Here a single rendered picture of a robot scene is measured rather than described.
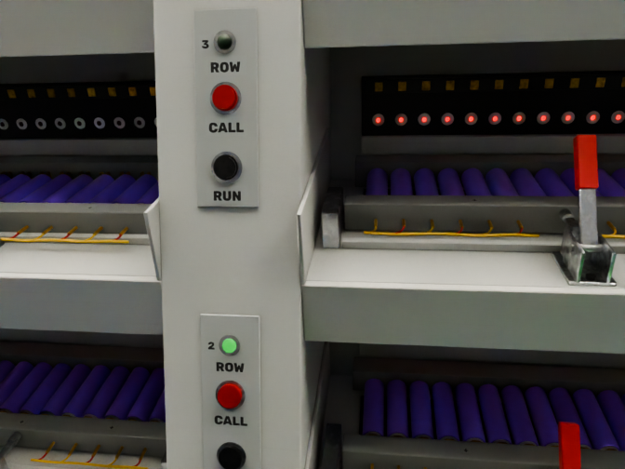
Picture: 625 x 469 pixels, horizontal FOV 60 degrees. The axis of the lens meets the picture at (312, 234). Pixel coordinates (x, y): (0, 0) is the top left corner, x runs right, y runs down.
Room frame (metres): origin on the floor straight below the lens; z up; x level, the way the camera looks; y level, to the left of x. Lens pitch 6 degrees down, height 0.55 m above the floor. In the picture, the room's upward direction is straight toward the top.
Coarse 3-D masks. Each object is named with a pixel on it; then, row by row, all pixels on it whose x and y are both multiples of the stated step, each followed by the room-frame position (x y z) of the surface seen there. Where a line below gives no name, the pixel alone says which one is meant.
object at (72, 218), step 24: (0, 216) 0.42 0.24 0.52; (24, 216) 0.41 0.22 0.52; (48, 216) 0.41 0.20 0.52; (72, 216) 0.41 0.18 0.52; (96, 216) 0.41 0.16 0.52; (120, 216) 0.40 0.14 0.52; (24, 240) 0.40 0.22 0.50; (48, 240) 0.40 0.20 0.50; (72, 240) 0.40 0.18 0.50; (96, 240) 0.39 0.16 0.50; (120, 240) 0.39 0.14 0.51
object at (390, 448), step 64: (320, 384) 0.43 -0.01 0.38; (384, 384) 0.49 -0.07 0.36; (448, 384) 0.47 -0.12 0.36; (512, 384) 0.47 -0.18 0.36; (576, 384) 0.46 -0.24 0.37; (320, 448) 0.43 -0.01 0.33; (384, 448) 0.40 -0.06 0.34; (448, 448) 0.40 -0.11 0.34; (512, 448) 0.40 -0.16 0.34; (576, 448) 0.34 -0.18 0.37
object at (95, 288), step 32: (0, 256) 0.40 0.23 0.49; (32, 256) 0.39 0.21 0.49; (64, 256) 0.39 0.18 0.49; (96, 256) 0.39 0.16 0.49; (128, 256) 0.39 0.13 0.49; (160, 256) 0.35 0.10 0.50; (0, 288) 0.37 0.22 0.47; (32, 288) 0.37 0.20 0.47; (64, 288) 0.36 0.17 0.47; (96, 288) 0.36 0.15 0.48; (128, 288) 0.36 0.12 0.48; (160, 288) 0.35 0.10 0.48; (0, 320) 0.38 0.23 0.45; (32, 320) 0.38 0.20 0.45; (64, 320) 0.37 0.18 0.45; (96, 320) 0.37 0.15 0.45; (128, 320) 0.37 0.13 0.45; (160, 320) 0.36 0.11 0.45
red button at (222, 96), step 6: (216, 90) 0.34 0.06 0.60; (222, 90) 0.34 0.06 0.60; (228, 90) 0.34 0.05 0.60; (234, 90) 0.34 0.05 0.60; (216, 96) 0.34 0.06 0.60; (222, 96) 0.34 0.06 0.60; (228, 96) 0.34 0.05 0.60; (234, 96) 0.34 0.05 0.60; (216, 102) 0.34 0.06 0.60; (222, 102) 0.34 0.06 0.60; (228, 102) 0.34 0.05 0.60; (234, 102) 0.34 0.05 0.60; (222, 108) 0.34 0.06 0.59; (228, 108) 0.34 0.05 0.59
